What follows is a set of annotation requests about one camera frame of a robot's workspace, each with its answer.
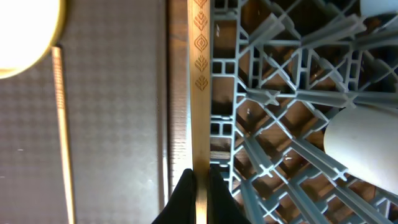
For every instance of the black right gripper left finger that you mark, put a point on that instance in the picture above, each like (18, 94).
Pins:
(180, 208)

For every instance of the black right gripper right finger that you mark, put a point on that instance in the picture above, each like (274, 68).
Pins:
(223, 208)

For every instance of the white green cup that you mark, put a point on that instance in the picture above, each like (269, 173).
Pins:
(364, 140)

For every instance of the wooden chopstick with pattern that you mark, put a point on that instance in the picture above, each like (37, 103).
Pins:
(199, 71)

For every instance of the pink bowl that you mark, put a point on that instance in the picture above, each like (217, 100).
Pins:
(371, 8)

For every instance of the grey plastic dishwasher rack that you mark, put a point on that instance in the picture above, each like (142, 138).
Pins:
(281, 71)

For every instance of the dark brown serving tray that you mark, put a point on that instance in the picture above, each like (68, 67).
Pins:
(110, 61)

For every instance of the yellow plate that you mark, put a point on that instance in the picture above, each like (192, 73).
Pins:
(29, 29)

